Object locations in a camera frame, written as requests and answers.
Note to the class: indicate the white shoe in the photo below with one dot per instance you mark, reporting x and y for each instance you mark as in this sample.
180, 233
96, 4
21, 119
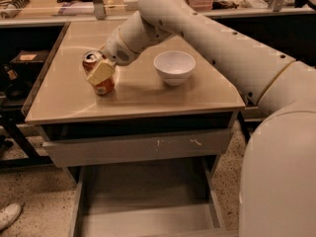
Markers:
9, 214

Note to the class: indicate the grey drawer cabinet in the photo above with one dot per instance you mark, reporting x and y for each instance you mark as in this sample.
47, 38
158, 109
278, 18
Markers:
65, 107

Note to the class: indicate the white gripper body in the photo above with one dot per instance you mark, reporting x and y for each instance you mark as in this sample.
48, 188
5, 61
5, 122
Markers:
118, 48

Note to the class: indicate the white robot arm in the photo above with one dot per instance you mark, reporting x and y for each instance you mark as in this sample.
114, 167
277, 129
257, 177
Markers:
278, 177

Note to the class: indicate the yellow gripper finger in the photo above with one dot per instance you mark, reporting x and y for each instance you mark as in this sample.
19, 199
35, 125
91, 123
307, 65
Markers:
102, 71

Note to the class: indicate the orange soda can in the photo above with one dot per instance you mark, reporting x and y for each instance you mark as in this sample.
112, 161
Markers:
89, 61

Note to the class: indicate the open grey middle drawer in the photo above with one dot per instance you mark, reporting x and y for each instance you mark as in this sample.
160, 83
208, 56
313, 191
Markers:
164, 198

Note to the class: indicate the black box with label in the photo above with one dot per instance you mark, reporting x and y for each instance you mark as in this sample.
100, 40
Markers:
32, 59

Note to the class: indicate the grey top drawer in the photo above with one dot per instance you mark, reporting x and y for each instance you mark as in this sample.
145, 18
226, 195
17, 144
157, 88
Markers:
140, 147

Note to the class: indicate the grey metal post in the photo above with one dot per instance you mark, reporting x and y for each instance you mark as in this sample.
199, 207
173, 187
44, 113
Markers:
99, 9

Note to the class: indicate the white bowl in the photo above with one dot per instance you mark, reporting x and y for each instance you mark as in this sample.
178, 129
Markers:
174, 67

